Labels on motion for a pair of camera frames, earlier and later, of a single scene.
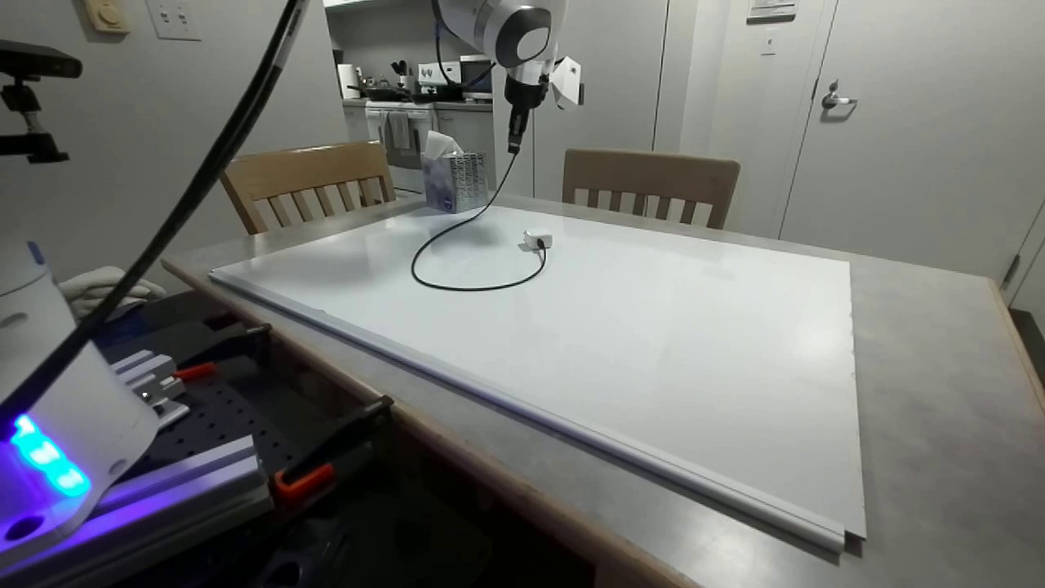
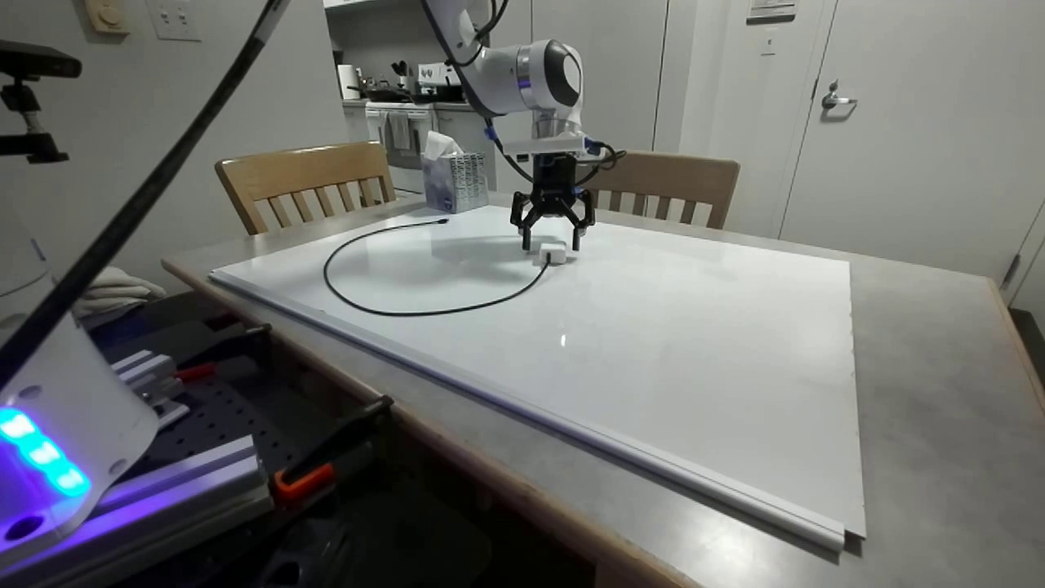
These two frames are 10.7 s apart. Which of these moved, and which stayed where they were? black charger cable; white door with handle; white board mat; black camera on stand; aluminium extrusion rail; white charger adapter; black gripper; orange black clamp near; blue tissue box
Moved: black gripper; white charger adapter; black charger cable
Stayed: white board mat; orange black clamp near; black camera on stand; aluminium extrusion rail; white door with handle; blue tissue box
